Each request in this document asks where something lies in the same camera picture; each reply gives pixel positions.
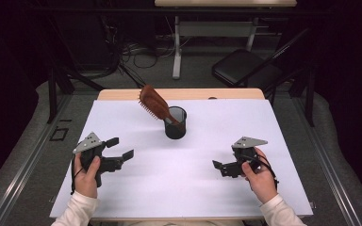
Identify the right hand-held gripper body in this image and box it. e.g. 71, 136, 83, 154
219, 136, 269, 179

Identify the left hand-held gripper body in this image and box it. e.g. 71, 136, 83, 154
72, 131, 124, 188

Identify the black mesh pen cup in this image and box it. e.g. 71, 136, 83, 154
163, 105, 188, 140

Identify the brown wooden hairbrush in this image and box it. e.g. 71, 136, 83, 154
138, 84, 185, 133

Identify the person's left hand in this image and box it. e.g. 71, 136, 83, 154
73, 153, 102, 200

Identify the person's right hand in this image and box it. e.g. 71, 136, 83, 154
240, 147, 279, 205

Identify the light wooden table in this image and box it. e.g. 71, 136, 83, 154
56, 88, 305, 223

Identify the white board sheet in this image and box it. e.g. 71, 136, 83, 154
49, 99, 314, 219

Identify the black metal stand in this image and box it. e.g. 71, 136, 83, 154
263, 60, 316, 128
45, 18, 107, 124

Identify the black folding chair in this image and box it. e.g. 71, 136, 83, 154
211, 27, 312, 89

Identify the desk with white legs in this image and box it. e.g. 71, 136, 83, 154
154, 0, 298, 80

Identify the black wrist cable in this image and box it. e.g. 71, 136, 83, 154
248, 153, 280, 190
70, 154, 86, 196

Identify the metal floor rail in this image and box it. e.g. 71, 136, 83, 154
290, 97, 362, 226
0, 93, 74, 226

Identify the floor cable bundle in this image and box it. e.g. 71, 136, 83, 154
119, 37, 191, 71

